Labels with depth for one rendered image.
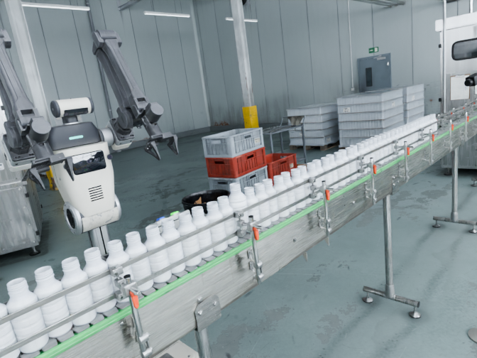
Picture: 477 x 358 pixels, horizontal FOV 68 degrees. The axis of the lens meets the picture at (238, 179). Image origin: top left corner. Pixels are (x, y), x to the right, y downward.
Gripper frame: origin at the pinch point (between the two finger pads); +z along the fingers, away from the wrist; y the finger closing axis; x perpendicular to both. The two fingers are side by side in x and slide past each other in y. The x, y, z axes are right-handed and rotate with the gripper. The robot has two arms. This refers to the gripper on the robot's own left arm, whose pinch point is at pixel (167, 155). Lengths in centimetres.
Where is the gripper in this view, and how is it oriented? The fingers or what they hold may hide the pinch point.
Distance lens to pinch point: 155.3
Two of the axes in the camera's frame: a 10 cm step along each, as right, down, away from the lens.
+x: -5.6, 4.6, 6.9
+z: 5.1, 8.5, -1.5
